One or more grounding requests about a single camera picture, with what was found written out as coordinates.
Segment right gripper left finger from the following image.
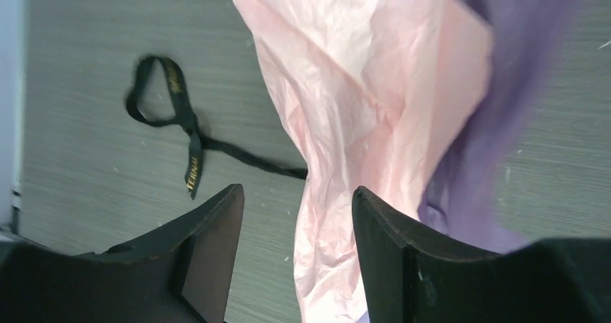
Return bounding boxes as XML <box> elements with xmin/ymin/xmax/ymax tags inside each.
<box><xmin>1</xmin><ymin>184</ymin><xmax>244</xmax><ymax>322</ymax></box>

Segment pink flower bouquet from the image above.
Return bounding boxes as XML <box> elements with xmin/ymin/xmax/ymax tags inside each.
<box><xmin>233</xmin><ymin>0</ymin><xmax>576</xmax><ymax>322</ymax></box>

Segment black ribbon with gold text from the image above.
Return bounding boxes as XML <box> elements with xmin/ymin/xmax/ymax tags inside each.
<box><xmin>125</xmin><ymin>55</ymin><xmax>308</xmax><ymax>199</ymax></box>

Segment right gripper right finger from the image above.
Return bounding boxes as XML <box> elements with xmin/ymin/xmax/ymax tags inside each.
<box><xmin>352</xmin><ymin>186</ymin><xmax>610</xmax><ymax>323</ymax></box>

